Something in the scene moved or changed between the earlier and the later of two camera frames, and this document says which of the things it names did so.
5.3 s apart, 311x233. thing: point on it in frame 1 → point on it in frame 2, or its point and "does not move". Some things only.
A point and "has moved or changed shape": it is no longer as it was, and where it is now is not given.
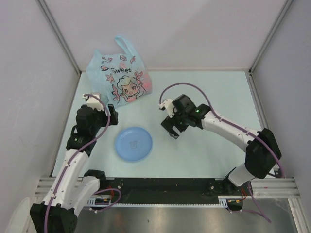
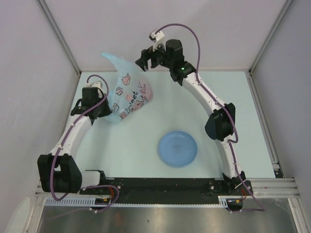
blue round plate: x=133 y=143 → x=177 y=149
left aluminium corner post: x=59 y=33 does not move
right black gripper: x=168 y=123 → x=146 y=55
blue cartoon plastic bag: x=119 y=77 has moved or changed shape
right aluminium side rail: x=260 y=109 does not move
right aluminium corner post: x=269 y=36 does not move
